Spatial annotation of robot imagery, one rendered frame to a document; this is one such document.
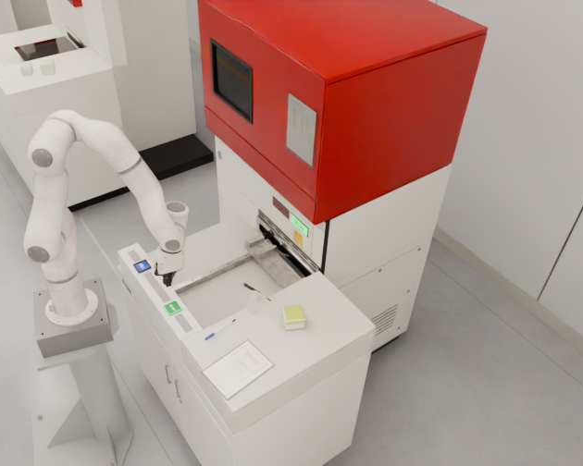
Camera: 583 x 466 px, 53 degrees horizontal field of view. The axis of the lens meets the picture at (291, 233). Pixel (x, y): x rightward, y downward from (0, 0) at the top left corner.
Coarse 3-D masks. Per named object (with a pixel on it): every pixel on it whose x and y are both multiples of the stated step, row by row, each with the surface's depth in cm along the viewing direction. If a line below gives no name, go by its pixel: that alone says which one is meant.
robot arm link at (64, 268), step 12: (72, 216) 203; (72, 228) 203; (72, 240) 205; (72, 252) 205; (48, 264) 202; (60, 264) 202; (72, 264) 205; (48, 276) 203; (60, 276) 203; (72, 276) 206
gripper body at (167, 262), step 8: (160, 248) 197; (160, 256) 196; (168, 256) 197; (176, 256) 199; (184, 256) 202; (160, 264) 198; (168, 264) 200; (176, 264) 202; (160, 272) 200; (168, 272) 202
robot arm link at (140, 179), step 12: (132, 168) 175; (144, 168) 178; (132, 180) 177; (144, 180) 178; (156, 180) 183; (132, 192) 181; (144, 192) 180; (156, 192) 181; (144, 204) 181; (156, 204) 180; (144, 216) 181; (156, 216) 180; (168, 216) 181; (156, 228) 181; (168, 228) 181; (180, 228) 187; (168, 240) 183; (180, 240) 185
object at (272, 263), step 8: (248, 248) 255; (256, 248) 255; (256, 256) 251; (272, 256) 252; (264, 264) 248; (272, 264) 248; (280, 264) 248; (272, 272) 245; (280, 272) 245; (288, 272) 245; (280, 280) 241; (288, 280) 242; (296, 280) 242
